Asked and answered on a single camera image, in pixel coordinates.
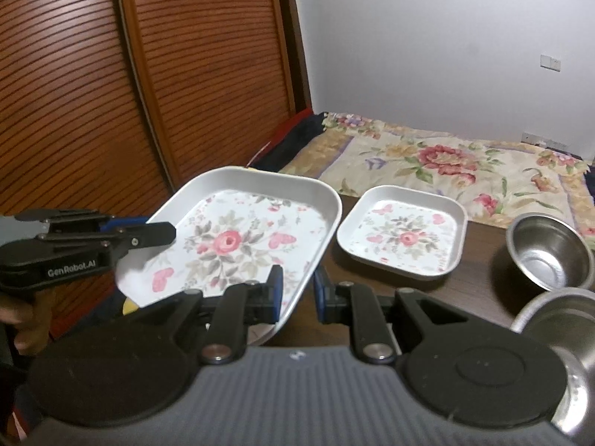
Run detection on floral blanket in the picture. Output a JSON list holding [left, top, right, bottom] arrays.
[[279, 111, 595, 242]]

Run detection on small floral square plate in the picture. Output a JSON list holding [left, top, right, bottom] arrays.
[[337, 185, 468, 280]]

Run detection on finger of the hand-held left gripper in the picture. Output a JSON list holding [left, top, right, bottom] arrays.
[[14, 211, 148, 232], [35, 222, 177, 265]]

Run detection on small steel bowl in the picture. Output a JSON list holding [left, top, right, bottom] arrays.
[[506, 214, 595, 291]]

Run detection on dark blue and red bedding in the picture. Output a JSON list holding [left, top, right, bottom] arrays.
[[251, 109, 326, 172]]

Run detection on person's left hand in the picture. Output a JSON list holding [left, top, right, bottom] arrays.
[[0, 290, 52, 356]]

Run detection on large floral rectangular plate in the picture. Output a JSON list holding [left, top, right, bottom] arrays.
[[114, 166, 342, 347]]

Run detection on wooden louvred wardrobe door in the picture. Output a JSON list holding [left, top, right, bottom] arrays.
[[0, 0, 173, 221], [116, 0, 298, 191]]

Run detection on wooden wardrobe frame post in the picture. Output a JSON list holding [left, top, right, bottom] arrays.
[[272, 0, 313, 117]]

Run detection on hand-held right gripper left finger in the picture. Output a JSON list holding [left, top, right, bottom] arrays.
[[135, 265, 285, 365]]

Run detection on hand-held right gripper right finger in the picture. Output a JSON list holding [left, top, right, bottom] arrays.
[[314, 272, 468, 365]]

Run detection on large steel bowl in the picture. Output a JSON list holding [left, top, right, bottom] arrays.
[[510, 287, 595, 446]]

